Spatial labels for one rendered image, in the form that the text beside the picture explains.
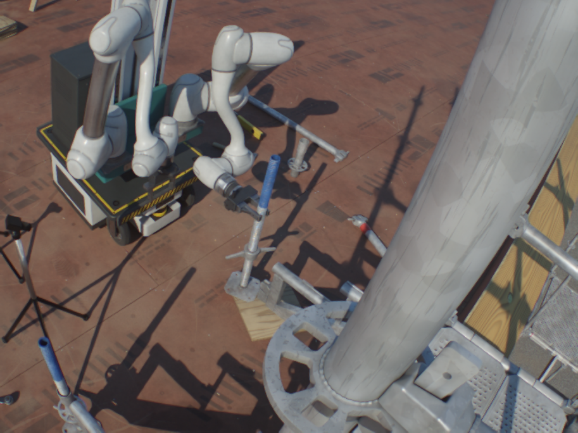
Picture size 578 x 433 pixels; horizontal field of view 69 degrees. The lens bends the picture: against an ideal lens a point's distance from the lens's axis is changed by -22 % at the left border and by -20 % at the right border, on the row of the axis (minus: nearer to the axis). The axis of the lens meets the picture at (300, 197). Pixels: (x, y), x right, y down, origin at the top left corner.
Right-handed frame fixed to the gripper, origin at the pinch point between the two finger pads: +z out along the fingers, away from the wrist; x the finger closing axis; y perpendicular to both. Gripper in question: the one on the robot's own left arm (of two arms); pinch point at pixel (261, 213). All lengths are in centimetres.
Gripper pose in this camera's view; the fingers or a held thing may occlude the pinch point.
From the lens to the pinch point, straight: 206.9
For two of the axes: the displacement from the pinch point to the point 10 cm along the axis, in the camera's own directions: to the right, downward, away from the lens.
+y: 2.3, -7.3, -6.4
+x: 6.2, -4.0, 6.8
